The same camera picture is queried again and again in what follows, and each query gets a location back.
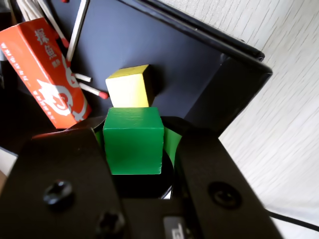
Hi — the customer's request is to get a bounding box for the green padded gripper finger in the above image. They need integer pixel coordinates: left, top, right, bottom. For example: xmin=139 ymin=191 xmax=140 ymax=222
xmin=160 ymin=116 xmax=282 ymax=239

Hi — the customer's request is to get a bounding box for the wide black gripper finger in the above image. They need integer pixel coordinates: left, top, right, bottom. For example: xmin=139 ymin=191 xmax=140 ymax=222
xmin=0 ymin=116 xmax=130 ymax=239

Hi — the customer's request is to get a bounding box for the green wooden cube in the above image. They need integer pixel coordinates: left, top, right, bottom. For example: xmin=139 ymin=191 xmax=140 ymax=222
xmin=103 ymin=107 xmax=165 ymax=175

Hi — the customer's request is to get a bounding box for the yellow wooden cube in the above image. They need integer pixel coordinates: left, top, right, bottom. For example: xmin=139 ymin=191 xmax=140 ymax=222
xmin=105 ymin=64 xmax=157 ymax=109

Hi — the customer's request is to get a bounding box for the black inner box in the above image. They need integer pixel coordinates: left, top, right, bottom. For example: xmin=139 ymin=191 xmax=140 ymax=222
xmin=0 ymin=0 xmax=274 ymax=150

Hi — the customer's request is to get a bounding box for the red tipped matchstick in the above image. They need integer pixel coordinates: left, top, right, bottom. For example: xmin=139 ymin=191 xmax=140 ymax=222
xmin=38 ymin=0 xmax=70 ymax=48
xmin=79 ymin=82 xmax=110 ymax=100

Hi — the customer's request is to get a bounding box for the short plain matchstick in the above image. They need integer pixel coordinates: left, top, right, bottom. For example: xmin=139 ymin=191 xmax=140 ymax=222
xmin=74 ymin=73 xmax=92 ymax=83

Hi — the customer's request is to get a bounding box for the orange matchbox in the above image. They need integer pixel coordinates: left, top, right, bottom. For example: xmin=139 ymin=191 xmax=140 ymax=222
xmin=0 ymin=16 xmax=92 ymax=129

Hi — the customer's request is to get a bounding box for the plain long matchstick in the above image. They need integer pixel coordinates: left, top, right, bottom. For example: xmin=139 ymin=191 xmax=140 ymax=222
xmin=66 ymin=0 xmax=90 ymax=62

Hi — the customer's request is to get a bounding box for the black table cable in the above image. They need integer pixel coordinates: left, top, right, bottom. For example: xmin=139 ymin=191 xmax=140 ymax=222
xmin=269 ymin=212 xmax=319 ymax=230

